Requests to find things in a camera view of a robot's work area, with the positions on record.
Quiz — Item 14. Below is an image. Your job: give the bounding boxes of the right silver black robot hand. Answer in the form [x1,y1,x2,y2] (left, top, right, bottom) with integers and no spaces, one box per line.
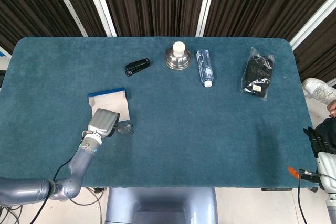
[303,126,336,193]

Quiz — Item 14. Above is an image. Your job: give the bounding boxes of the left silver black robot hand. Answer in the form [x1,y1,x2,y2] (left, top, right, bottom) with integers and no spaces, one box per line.
[87,108,121,138]

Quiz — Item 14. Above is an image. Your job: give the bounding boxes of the blue glasses case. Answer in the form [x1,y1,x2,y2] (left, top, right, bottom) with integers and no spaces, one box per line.
[87,87,131,121]

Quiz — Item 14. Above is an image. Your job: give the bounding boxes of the thin-framed eyeglasses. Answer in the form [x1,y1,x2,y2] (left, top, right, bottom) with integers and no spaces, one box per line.
[112,123,134,135]

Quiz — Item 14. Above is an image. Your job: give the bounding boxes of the person's black trouser leg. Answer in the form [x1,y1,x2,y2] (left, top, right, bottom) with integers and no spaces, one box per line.
[313,118,336,154]

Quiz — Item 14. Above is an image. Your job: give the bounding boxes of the black stapler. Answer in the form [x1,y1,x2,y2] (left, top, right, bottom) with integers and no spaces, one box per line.
[124,58,152,78]

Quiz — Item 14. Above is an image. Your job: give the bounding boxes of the white sneaker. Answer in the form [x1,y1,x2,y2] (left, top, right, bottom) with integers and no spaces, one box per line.
[302,78,336,105]

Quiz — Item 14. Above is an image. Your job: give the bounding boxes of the teal table cloth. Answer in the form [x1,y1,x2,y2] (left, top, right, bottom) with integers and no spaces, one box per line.
[0,36,316,188]

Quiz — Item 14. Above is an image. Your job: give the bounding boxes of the upturned steel bowl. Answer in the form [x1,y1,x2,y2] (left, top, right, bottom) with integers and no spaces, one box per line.
[164,48,193,71]

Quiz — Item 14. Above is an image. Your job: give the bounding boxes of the grey-blue robot torso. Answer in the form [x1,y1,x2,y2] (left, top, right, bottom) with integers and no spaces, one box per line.
[104,187,219,224]

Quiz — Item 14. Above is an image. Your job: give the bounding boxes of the white plastic jar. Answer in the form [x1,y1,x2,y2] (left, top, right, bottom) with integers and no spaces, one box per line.
[172,41,186,57]

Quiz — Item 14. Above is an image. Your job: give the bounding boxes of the bagged black gloves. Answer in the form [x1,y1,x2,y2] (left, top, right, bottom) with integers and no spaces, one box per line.
[240,47,276,101]

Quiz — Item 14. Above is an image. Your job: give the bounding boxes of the clear plastic water bottle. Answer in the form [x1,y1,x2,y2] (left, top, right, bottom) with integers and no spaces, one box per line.
[196,49,216,88]

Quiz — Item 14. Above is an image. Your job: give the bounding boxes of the white and blue panel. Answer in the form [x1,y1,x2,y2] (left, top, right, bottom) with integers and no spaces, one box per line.
[0,45,13,60]

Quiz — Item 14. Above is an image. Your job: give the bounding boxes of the dark brown pleated curtain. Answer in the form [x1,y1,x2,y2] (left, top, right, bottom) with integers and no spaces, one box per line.
[0,0,336,83]

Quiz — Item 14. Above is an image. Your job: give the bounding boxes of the black table bracket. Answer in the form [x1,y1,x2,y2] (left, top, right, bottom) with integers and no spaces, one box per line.
[261,187,292,192]

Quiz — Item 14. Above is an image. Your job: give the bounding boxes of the loose floor cables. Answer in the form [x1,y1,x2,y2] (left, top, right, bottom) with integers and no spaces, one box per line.
[0,187,105,224]

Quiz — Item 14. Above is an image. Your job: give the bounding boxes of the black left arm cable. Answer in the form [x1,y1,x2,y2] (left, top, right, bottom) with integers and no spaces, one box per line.
[30,155,79,224]

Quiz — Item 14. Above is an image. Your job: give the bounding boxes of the white metal rail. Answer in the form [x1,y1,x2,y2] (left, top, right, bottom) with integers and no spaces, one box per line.
[48,0,89,37]
[195,0,219,37]
[290,0,336,50]
[82,0,118,37]

